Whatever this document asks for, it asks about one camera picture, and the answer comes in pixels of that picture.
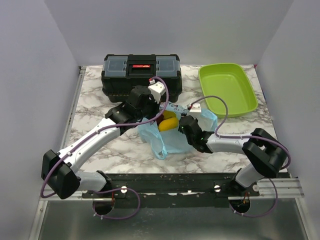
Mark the blue plastic bag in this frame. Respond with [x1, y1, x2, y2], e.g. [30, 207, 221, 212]
[137, 108, 218, 160]

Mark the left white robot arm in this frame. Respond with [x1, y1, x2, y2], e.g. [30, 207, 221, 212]
[41, 82, 166, 200]

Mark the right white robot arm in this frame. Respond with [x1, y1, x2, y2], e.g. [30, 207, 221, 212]
[178, 115, 289, 196]

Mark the yellow fake lemon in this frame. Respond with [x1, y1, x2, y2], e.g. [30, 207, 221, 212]
[158, 117, 179, 132]

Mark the green plastic tray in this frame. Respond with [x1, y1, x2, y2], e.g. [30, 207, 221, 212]
[198, 63, 258, 118]

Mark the black plastic toolbox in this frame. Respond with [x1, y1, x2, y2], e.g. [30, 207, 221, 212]
[101, 54, 183, 103]

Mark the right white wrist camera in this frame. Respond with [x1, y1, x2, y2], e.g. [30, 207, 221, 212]
[187, 103, 202, 119]

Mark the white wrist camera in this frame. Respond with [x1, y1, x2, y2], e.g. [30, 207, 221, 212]
[187, 103, 202, 119]
[147, 78, 166, 104]

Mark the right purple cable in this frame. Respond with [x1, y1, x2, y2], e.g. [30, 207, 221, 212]
[187, 96, 292, 218]

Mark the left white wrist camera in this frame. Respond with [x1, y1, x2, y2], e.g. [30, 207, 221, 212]
[147, 78, 166, 104]

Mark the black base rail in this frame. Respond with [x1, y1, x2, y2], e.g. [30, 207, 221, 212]
[82, 173, 262, 209]

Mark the aluminium frame rail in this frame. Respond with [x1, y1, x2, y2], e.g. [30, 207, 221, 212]
[30, 65, 308, 240]

